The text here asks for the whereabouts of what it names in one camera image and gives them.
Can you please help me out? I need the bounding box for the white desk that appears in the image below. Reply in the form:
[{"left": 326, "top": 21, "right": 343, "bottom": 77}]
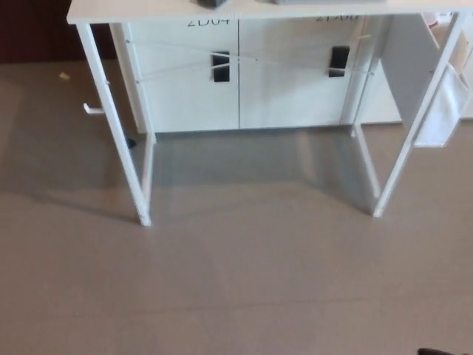
[{"left": 66, "top": 0, "right": 473, "bottom": 228}]

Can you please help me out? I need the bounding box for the black robot foot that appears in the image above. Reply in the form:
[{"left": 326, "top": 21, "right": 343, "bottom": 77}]
[{"left": 417, "top": 347, "right": 473, "bottom": 355}]

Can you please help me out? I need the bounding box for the white fabric side pouch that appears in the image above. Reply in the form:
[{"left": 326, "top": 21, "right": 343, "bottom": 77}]
[{"left": 412, "top": 63, "right": 471, "bottom": 149}]

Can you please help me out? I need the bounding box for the dark brown panel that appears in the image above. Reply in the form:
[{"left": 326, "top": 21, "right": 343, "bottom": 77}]
[{"left": 0, "top": 0, "right": 114, "bottom": 65}]

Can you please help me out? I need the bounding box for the black cabinet handle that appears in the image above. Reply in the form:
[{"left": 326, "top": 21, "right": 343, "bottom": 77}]
[
  {"left": 327, "top": 45, "right": 350, "bottom": 79},
  {"left": 211, "top": 50, "right": 231, "bottom": 84}
]

